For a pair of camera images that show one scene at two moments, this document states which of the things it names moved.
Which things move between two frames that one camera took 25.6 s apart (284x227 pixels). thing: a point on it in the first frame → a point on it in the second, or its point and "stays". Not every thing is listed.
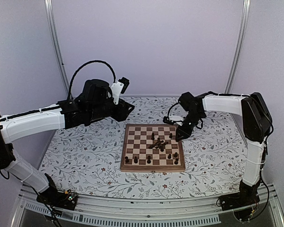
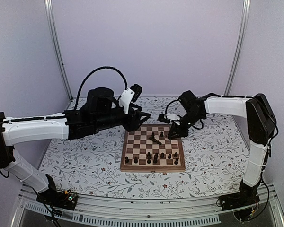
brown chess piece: x=162 y=143 → x=155 y=140
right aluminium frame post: x=246 y=11 stays
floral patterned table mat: x=86 y=160 stays
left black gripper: x=122 y=113 → x=133 y=123
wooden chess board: x=152 y=148 stays
